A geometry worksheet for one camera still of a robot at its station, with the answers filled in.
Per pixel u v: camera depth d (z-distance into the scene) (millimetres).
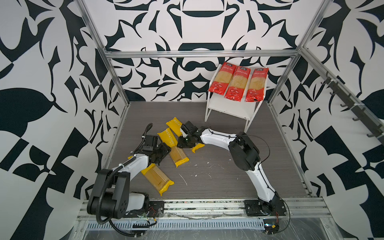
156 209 729
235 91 759
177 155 912
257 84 796
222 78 836
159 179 817
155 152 715
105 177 438
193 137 745
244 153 567
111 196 420
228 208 759
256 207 746
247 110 937
